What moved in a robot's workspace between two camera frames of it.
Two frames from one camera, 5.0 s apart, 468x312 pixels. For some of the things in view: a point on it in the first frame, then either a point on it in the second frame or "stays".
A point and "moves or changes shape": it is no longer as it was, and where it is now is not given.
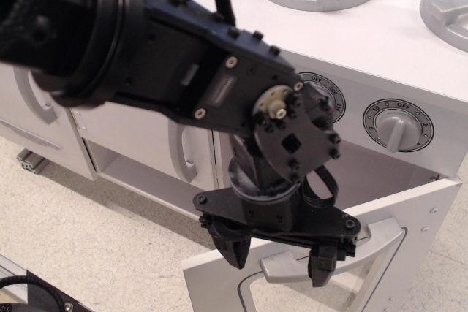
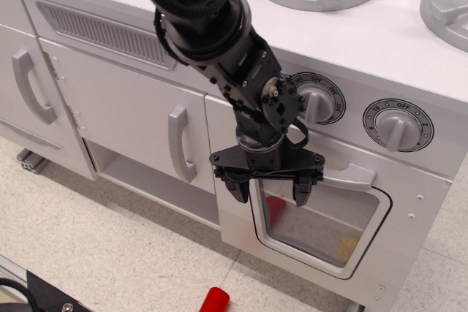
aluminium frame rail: x=32 y=161 stays
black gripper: x=270 y=207 → x=260 y=154
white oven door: x=412 y=280 moves or changes shape
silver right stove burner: x=438 y=13 stays
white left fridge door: x=34 y=120 stays
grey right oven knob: x=398 y=125 stays
